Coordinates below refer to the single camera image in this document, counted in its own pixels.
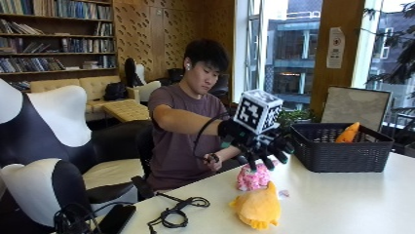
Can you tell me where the pink soft toy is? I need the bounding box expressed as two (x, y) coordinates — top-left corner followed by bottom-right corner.
(235, 160), (280, 192)

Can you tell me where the green potted plant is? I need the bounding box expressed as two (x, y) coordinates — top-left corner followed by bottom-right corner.
(276, 108), (318, 133)

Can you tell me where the yellow-orange soft toy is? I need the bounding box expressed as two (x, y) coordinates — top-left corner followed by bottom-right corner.
(229, 180), (283, 231)

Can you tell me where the white cube with black markers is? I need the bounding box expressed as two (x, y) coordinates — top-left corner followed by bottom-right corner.
(233, 89), (286, 136)

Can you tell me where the black plastic basket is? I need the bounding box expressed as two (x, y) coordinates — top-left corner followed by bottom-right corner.
(288, 122), (395, 174)

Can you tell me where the orange soft toy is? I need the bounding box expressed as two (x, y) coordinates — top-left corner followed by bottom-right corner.
(335, 121), (362, 144)

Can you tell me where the the person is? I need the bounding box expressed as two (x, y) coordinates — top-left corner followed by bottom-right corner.
(145, 38), (243, 193)

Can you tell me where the framed grey board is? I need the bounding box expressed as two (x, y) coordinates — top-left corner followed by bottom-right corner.
(319, 85), (392, 133)

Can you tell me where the black office chair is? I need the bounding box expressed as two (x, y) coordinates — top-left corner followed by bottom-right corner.
(129, 124), (158, 200)

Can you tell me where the yellow tufted ottoman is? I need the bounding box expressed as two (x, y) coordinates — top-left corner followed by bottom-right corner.
(101, 99), (151, 124)

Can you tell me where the white paper notice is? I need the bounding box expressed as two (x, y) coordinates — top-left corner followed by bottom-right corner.
(326, 26), (346, 70)

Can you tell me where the black and white lounge chair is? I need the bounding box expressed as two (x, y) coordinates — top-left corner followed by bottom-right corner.
(123, 57), (162, 103)

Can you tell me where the black smartphone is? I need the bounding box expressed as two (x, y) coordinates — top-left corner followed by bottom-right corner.
(94, 203), (137, 234)

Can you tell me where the black backpack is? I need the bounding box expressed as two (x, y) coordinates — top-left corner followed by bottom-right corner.
(102, 81), (130, 102)

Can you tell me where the beige tufted sofa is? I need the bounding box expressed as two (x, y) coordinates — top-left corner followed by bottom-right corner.
(28, 75), (141, 122)

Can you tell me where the large black and white chair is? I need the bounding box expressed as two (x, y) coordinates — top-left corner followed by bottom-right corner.
(0, 77), (153, 209)

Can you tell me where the small black and white chair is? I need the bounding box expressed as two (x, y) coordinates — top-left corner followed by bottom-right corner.
(0, 157), (139, 234)

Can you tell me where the wooden bookshelf with books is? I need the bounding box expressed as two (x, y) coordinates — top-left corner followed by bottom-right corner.
(0, 0), (119, 92)

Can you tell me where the black glove cable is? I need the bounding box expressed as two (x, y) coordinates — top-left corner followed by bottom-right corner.
(191, 111), (234, 162)

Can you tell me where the black coiled cable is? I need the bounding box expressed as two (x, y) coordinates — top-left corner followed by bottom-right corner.
(146, 191), (213, 234)

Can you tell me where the black cable bundle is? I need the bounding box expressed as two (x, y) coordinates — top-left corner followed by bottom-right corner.
(52, 202), (105, 234)

